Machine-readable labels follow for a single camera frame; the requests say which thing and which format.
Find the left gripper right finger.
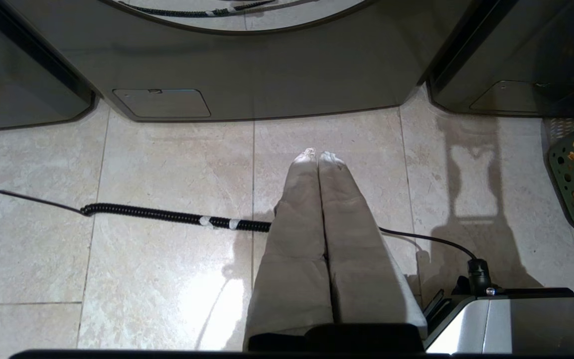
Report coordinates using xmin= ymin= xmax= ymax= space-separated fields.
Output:
xmin=317 ymin=151 xmax=428 ymax=340

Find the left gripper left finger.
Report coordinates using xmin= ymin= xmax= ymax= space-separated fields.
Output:
xmin=243 ymin=148 xmax=334 ymax=351

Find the dryer door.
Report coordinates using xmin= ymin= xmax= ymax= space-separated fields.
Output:
xmin=100 ymin=0 xmax=372 ymax=34

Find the grey washing machine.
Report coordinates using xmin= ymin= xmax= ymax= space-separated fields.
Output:
xmin=427 ymin=0 xmax=574 ymax=118

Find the grey appliance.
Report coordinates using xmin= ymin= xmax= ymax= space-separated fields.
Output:
xmin=0 ymin=0 xmax=96 ymax=133

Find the black coiled cable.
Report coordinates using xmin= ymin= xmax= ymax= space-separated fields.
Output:
xmin=0 ymin=188 xmax=493 ymax=296

